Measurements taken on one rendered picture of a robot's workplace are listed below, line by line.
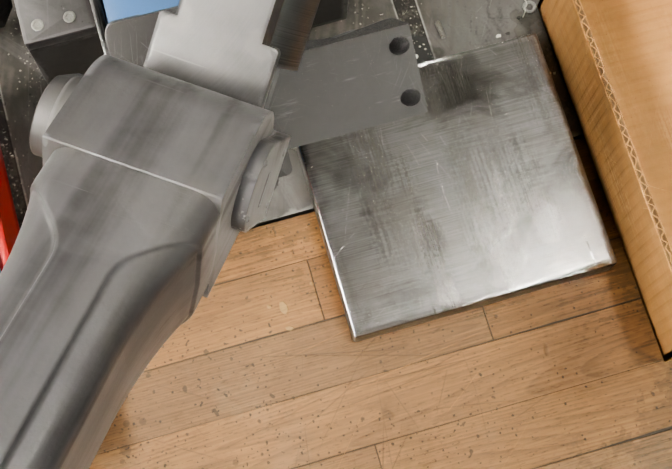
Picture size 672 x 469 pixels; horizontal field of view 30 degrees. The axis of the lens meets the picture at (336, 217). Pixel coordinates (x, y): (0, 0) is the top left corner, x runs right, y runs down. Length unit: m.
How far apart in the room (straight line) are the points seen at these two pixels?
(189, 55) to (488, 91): 0.34
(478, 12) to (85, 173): 0.47
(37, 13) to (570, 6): 0.32
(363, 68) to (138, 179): 0.19
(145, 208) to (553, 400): 0.42
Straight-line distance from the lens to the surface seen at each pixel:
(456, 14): 0.85
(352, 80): 0.59
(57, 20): 0.77
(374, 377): 0.78
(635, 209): 0.78
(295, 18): 0.52
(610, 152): 0.79
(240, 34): 0.50
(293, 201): 0.80
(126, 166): 0.43
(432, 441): 0.78
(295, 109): 0.58
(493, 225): 0.79
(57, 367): 0.38
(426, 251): 0.78
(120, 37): 0.63
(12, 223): 0.80
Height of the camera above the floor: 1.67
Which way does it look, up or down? 75 degrees down
